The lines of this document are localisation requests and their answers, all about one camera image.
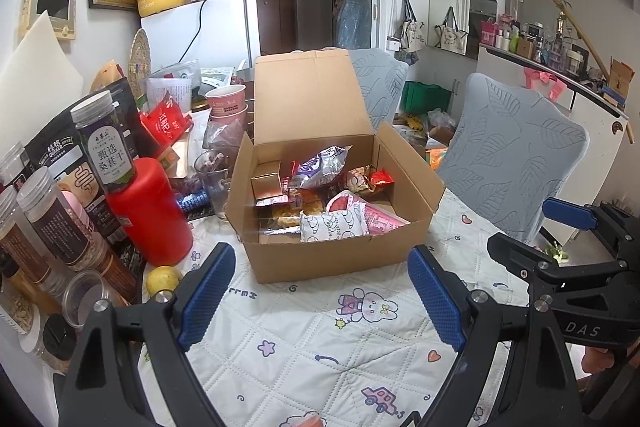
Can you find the pile of bags and boxes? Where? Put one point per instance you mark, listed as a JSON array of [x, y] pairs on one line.
[[425, 132]]

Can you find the clear glass cup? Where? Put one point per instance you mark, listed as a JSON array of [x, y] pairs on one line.
[[212, 187]]

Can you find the purple and silver snack packet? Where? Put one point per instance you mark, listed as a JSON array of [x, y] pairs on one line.
[[320, 167]]

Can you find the beige wall intercom panel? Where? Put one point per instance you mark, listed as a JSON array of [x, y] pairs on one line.
[[50, 4]]

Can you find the wide canvas tote bag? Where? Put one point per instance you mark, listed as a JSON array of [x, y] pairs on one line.
[[452, 37]]

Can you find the person's right hand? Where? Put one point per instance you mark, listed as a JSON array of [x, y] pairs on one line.
[[597, 362]]

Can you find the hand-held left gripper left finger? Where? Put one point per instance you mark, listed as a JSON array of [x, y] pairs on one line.
[[207, 294]]

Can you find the red and white packet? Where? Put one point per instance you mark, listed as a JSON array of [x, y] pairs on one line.
[[380, 219]]

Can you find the clear plastic cup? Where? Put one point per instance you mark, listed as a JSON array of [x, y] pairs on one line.
[[87, 299]]

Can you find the white foam board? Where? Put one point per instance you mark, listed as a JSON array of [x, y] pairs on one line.
[[35, 72]]

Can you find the jar with black lid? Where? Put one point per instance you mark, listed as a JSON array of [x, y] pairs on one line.
[[59, 337]]

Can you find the brown cardboard box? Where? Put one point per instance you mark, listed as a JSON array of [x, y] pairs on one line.
[[320, 257]]

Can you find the jar of seeds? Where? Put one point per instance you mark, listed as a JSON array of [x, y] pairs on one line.
[[20, 322]]

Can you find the blue hanging plastic bag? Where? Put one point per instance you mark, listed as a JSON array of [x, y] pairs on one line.
[[352, 7]]

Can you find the narrow canvas tote bag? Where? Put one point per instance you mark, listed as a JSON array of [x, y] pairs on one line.
[[412, 32]]

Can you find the row of bottles on shelf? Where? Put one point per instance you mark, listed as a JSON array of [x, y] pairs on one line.
[[540, 42]]

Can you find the white paper bag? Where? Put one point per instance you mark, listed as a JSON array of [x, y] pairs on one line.
[[170, 87]]

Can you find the round woven mat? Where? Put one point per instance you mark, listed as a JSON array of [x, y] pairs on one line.
[[139, 64]]

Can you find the stacked pink paper cups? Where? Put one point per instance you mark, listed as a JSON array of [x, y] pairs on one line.
[[227, 104]]

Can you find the printed quilted tablecloth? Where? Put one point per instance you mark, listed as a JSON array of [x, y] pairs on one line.
[[320, 332]]

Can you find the red plastic canister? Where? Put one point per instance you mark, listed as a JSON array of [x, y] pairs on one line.
[[150, 217]]

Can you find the white fridge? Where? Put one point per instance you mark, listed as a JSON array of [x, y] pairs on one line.
[[225, 27]]

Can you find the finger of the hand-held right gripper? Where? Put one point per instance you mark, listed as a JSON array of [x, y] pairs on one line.
[[520, 252], [567, 211]]

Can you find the white cabinet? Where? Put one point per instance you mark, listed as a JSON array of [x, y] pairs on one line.
[[600, 147]]

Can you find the small gold box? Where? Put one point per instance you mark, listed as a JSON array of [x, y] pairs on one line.
[[266, 181]]

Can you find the black snack pouch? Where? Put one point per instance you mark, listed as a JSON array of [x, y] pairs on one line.
[[50, 147]]

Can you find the blue wrapper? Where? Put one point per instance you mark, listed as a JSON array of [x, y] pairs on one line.
[[194, 202]]

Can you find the white printed snack packet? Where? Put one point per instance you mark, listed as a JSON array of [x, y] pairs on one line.
[[332, 227]]

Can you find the red snack bag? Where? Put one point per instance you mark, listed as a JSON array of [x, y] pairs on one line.
[[167, 122]]

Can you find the pink bow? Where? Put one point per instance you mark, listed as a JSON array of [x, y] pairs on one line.
[[545, 82]]

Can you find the small cardboard box on shelf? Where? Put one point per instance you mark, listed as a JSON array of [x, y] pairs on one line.
[[620, 82]]

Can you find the brown door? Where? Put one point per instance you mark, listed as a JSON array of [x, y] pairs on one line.
[[270, 7]]

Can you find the clear jar with white lid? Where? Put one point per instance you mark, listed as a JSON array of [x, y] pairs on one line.
[[12, 164], [22, 237]]

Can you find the small grey covered chair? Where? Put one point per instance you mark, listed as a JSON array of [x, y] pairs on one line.
[[380, 87]]

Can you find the clear bottle with dark berries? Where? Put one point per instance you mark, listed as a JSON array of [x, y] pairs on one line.
[[102, 142]]

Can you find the clear jar with brown label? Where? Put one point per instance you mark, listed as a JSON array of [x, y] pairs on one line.
[[52, 217]]

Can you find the round yellow cookie packet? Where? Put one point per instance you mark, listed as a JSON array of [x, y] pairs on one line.
[[295, 212]]

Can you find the large grey covered chair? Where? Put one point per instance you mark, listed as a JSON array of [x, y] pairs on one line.
[[515, 157]]

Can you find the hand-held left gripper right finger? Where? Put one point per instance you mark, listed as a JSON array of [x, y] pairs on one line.
[[437, 299]]

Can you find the yellow round fruit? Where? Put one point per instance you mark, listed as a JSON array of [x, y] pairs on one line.
[[162, 281]]

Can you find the green bag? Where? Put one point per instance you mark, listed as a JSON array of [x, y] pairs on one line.
[[427, 97]]

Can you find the small red snack packet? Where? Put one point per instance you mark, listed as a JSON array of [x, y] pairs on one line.
[[381, 180]]

